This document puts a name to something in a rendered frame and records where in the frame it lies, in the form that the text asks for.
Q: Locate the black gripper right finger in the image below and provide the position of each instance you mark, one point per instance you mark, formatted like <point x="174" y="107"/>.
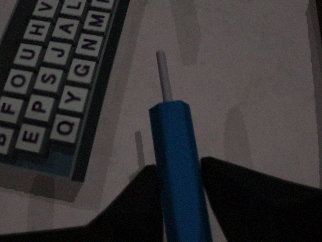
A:
<point x="255" y="207"/>

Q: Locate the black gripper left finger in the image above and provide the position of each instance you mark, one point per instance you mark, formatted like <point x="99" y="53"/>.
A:
<point x="134" y="216"/>

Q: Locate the black keyboard with white keys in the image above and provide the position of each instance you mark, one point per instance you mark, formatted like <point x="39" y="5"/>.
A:
<point x="55" y="60"/>

